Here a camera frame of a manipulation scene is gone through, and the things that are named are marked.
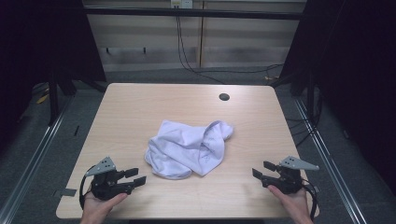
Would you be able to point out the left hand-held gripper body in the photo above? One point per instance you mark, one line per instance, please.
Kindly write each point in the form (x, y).
(106, 183)

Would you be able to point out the black round table grommet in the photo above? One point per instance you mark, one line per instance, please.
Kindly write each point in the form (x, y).
(224, 96)

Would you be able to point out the white printed cloth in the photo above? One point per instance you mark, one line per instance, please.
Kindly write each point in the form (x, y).
(183, 146)

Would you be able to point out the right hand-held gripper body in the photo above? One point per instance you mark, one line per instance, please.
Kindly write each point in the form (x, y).
(288, 180)

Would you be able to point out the white wall socket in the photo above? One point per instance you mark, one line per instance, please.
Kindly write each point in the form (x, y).
(182, 3)

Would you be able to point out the yellow floor object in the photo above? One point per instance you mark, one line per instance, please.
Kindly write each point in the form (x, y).
(42, 99)

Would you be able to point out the person's right hand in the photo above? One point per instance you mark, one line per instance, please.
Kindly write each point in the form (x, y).
(291, 203)

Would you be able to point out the black horizontal bar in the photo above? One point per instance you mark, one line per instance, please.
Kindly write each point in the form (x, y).
(193, 13)

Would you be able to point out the black metal stand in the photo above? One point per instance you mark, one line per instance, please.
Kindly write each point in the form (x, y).
(53, 99)

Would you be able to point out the black tape strip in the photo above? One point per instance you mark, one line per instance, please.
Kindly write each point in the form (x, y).
(68, 192)

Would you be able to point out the person's left hand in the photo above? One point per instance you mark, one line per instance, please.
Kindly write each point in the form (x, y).
(95, 210)

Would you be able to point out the metal floor rail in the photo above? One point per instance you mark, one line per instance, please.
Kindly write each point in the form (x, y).
(330, 161)
(34, 155)

